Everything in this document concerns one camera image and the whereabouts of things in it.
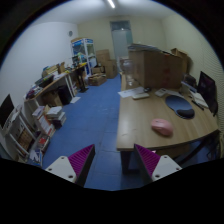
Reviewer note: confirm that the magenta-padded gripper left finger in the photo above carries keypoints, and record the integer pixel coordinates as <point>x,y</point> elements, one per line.
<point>61,166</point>

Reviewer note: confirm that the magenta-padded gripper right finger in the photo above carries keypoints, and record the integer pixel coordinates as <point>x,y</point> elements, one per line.
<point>165,166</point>

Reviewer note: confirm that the pink computer mouse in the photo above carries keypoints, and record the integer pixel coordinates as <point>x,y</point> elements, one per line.
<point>162,127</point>

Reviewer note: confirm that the blue mouse pad, black wrist rest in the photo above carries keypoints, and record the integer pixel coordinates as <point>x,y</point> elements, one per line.
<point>180,106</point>

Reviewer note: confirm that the pile of books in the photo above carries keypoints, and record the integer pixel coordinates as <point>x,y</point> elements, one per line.
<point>50,120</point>

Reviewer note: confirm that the white bookshelf unit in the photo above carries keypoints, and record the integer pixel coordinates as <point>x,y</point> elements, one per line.
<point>20,133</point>

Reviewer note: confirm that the brown cardboard box under desk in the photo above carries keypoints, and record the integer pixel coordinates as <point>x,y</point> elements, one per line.
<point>51,99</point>

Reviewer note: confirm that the black marker pen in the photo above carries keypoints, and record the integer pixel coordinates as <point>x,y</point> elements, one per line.
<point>198,105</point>

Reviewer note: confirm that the black computer tower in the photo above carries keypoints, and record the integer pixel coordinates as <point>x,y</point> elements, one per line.
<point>64,94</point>

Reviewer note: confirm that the white paper sheet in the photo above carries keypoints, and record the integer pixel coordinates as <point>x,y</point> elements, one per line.
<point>173,93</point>
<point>128,92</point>

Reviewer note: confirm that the white remote control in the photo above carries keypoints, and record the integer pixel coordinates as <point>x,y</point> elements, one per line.
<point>161,92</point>

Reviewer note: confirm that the white open book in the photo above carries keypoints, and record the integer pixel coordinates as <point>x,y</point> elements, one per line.
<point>200,99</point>

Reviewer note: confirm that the black flat screen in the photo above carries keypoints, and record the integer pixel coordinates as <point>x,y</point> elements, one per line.
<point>6,110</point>

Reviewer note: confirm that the wooden side desk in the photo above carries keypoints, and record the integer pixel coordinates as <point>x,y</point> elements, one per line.
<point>50,85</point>

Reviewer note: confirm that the blue flat box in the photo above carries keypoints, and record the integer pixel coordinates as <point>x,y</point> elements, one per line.
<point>188,85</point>

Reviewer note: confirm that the black computer monitor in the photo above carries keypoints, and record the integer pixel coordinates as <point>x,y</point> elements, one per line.
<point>206,90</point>

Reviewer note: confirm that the black floor stand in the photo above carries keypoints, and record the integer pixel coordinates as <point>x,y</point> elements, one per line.
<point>82,80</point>

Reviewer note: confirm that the open cardboard box on floor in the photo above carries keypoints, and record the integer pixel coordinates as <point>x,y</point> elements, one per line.
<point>97,80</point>

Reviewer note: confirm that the large brown cardboard box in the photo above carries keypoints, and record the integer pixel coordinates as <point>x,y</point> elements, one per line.
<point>160,68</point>

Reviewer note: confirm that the clear plastic jar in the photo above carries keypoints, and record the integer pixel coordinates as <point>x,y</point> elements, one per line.
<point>128,71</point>

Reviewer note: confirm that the small brown cardboard box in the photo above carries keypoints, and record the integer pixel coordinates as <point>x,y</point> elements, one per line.
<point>180,56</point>

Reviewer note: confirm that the blue and white display cabinet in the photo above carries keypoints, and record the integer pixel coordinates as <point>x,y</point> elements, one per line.
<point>83,53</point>

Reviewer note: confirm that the grey flat sheets stack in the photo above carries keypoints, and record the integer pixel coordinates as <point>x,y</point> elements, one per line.
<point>143,47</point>

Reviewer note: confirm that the grey door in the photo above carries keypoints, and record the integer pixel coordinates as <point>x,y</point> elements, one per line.
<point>120,38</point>

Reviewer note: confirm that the ceiling tube light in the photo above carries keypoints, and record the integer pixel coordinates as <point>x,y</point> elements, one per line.
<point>111,3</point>

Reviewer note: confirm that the round wall clock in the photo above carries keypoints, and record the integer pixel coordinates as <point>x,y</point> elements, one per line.
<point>70,33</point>

